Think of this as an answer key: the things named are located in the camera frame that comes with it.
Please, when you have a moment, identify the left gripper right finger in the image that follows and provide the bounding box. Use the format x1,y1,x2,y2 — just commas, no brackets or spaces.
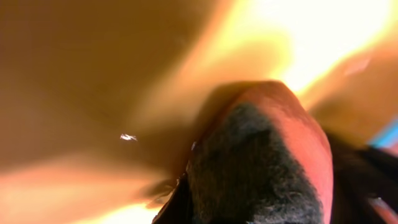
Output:
326,133,397,224

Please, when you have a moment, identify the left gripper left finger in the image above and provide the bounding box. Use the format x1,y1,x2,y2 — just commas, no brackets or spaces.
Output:
152,177,193,224

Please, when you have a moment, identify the green and red sponge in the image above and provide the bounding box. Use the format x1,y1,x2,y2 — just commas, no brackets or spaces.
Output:
187,82,333,223

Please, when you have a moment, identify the yellow-green plate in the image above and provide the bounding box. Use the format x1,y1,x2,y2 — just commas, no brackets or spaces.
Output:
1,0,397,224

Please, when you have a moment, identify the teal plastic tray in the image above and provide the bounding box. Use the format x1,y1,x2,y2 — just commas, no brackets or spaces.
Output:
369,118,397,148

